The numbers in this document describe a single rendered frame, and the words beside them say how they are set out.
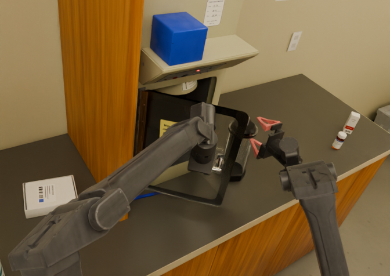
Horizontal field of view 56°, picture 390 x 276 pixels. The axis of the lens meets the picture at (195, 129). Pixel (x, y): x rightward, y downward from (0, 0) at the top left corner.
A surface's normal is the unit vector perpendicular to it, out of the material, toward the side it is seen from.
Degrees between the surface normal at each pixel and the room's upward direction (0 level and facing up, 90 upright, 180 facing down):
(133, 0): 90
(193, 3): 90
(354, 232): 0
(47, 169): 0
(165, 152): 47
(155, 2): 90
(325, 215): 52
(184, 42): 90
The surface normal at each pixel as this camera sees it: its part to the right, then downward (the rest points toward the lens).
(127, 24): -0.82, 0.25
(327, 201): -0.19, -0.06
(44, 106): 0.55, 0.59
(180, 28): 0.16, -0.77
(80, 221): 0.83, -0.26
